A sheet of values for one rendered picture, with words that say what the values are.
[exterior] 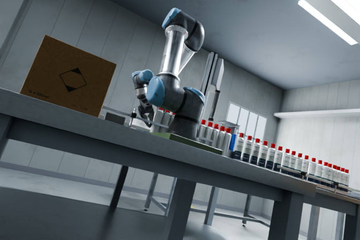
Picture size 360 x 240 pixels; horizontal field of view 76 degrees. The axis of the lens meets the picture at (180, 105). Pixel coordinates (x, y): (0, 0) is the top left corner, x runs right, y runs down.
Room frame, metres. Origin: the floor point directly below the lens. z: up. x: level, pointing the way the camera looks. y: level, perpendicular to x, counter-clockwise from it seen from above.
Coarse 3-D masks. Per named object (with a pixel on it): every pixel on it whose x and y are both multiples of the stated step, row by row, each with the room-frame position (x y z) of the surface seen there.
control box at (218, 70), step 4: (216, 60) 1.41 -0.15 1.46; (220, 60) 1.40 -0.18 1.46; (216, 64) 1.41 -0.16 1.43; (220, 64) 1.40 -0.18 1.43; (216, 68) 1.41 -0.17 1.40; (220, 68) 1.40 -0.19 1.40; (216, 72) 1.41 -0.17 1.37; (220, 72) 1.43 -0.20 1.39; (216, 76) 1.40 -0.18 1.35; (220, 76) 1.47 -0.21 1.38; (212, 80) 1.41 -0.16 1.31; (216, 80) 1.40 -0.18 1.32; (220, 80) 1.52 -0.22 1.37; (212, 84) 1.41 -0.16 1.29; (216, 84) 1.40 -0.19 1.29; (212, 88) 1.48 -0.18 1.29; (216, 88) 1.46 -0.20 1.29; (212, 92) 1.57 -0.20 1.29
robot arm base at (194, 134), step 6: (174, 120) 1.01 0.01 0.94; (180, 120) 0.98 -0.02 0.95; (186, 120) 0.98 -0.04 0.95; (192, 120) 0.98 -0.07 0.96; (174, 126) 0.98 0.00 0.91; (180, 126) 0.98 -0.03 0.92; (186, 126) 0.97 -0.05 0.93; (192, 126) 0.98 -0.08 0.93; (168, 132) 0.99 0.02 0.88; (174, 132) 0.97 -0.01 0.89; (180, 132) 0.96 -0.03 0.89; (186, 132) 0.96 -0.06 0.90; (192, 132) 0.97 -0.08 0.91; (198, 132) 1.02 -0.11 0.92; (192, 138) 0.97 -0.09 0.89; (198, 138) 1.02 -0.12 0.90
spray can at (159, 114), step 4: (160, 108) 1.47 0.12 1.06; (156, 112) 1.47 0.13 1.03; (160, 112) 1.46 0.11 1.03; (156, 116) 1.46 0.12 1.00; (160, 116) 1.46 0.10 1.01; (156, 120) 1.46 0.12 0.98; (160, 120) 1.47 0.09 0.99; (152, 124) 1.48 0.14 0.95; (152, 128) 1.47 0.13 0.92; (156, 128) 1.46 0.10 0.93
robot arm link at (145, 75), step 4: (140, 72) 1.33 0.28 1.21; (144, 72) 1.30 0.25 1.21; (148, 72) 1.31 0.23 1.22; (152, 72) 1.32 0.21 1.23; (140, 76) 1.32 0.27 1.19; (144, 76) 1.30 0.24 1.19; (148, 76) 1.31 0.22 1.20; (152, 76) 1.32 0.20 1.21; (136, 80) 1.39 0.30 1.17; (140, 80) 1.34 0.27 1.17; (144, 80) 1.32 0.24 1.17; (148, 80) 1.32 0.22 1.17; (140, 84) 1.40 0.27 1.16; (144, 84) 1.40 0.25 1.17; (148, 84) 1.36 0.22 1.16
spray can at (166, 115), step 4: (164, 112) 1.49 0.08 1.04; (168, 112) 1.49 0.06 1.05; (164, 116) 1.48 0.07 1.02; (168, 116) 1.49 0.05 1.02; (164, 120) 1.48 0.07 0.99; (168, 120) 1.49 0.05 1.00; (164, 124) 1.48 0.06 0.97; (160, 128) 1.49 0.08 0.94; (164, 128) 1.49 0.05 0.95; (164, 132) 1.49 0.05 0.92
